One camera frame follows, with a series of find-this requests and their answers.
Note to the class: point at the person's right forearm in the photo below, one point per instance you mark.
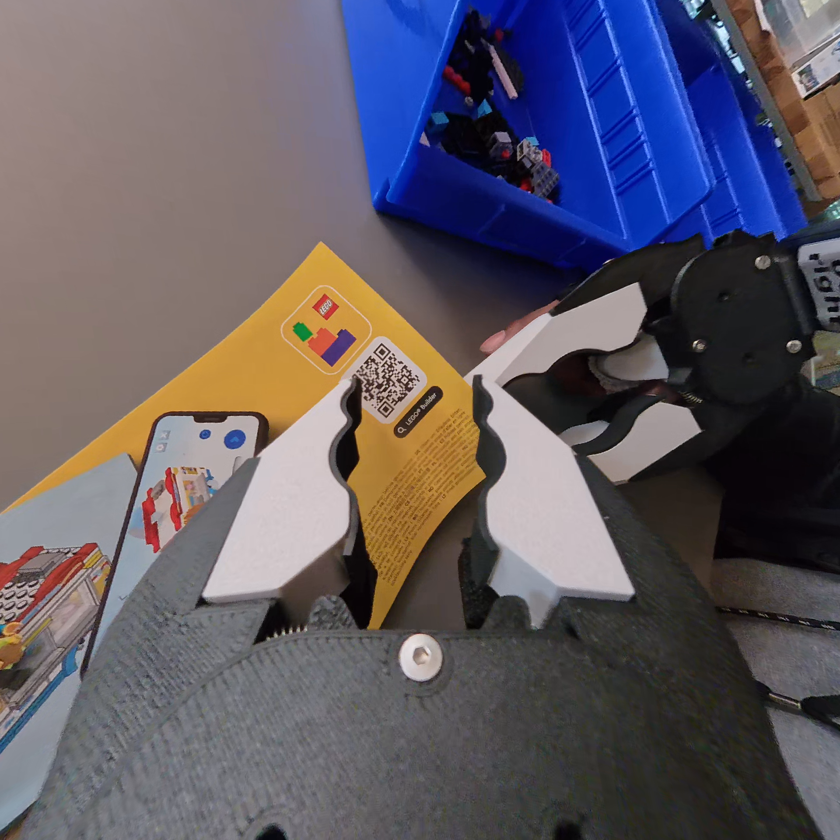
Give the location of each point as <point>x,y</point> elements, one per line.
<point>787,492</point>

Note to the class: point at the person's grey pants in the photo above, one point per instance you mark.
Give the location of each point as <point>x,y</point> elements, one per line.
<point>787,774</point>

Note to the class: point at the grey metal shelf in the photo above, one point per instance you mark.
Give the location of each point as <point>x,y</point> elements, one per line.
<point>768,85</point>

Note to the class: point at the wide blue plastic bin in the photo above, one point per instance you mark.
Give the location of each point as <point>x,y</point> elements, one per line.
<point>407,98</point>

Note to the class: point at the toy brick instruction booklet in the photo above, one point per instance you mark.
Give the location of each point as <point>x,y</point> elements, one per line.
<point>262,341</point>

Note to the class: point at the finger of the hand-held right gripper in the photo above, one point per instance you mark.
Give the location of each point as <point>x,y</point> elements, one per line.
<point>656,426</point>
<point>590,321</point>

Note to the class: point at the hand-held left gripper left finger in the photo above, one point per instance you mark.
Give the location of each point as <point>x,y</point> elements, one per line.
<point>289,518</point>

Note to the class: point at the pile of mixed toy bricks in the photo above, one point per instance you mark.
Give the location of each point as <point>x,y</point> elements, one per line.
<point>485,131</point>

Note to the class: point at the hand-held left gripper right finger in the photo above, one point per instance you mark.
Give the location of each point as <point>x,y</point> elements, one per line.
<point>551,525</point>

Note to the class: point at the narrow blue plastic bin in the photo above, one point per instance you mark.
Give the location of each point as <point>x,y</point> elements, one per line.
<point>715,98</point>
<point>781,170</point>

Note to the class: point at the person's right hand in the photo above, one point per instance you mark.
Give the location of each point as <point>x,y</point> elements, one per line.
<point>508,334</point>

